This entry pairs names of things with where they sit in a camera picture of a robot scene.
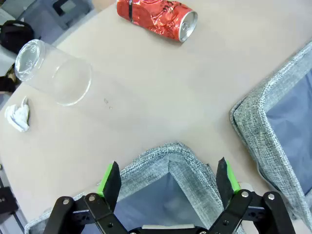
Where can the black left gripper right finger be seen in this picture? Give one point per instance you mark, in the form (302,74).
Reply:
(225,185)

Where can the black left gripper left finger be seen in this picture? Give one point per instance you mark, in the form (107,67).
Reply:
(111,185)

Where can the white tissue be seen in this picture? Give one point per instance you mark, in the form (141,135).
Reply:
(18,117)

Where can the clear plastic cup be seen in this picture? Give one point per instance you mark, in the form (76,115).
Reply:
(53,70)

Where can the crushed red drink can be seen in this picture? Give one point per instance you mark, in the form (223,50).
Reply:
(156,17)

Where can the grey fabric basket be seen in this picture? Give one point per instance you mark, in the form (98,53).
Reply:
(268,117)
(158,165)

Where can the black backpack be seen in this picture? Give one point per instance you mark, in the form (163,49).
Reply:
(14,36)

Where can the grey plastic stool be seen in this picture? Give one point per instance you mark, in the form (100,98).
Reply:
(48,14)

